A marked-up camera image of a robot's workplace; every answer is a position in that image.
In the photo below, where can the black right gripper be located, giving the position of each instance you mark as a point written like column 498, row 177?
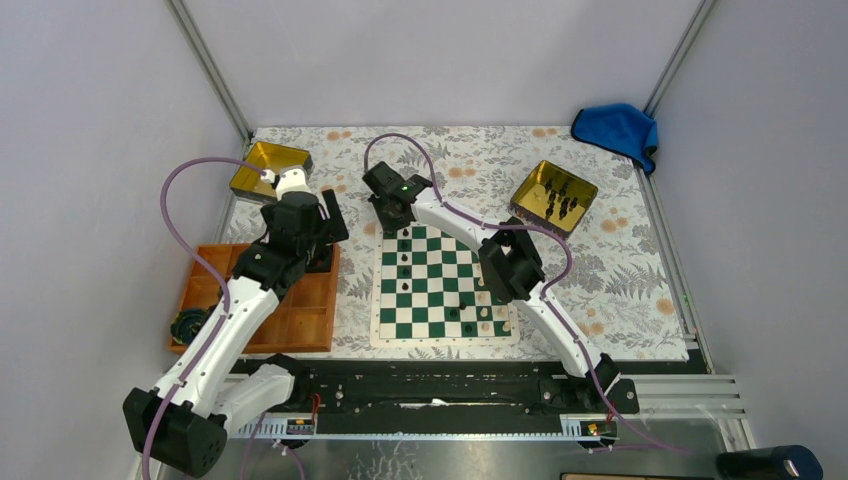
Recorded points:
column 387, row 226

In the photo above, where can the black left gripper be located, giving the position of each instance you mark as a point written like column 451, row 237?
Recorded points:
column 332, row 230

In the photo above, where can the gold tin with chess pieces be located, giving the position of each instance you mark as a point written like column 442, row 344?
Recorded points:
column 553, row 198

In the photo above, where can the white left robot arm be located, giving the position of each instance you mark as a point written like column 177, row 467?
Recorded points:
column 185, row 420

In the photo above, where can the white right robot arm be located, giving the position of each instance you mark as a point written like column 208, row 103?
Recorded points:
column 511, row 266

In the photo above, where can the green white chess board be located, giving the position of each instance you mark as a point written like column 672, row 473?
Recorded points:
column 428, row 291

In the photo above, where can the empty gold tin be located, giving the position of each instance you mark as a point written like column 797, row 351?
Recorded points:
column 246, row 183

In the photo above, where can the floral table mat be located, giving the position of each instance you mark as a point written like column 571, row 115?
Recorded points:
column 618, row 290

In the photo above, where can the blue cloth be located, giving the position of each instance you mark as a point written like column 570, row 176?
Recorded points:
column 621, row 129

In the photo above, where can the black cylinder bottom right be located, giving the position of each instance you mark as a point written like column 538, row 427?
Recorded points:
column 788, row 462

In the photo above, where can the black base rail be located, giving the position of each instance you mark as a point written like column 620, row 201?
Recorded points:
column 356, row 385

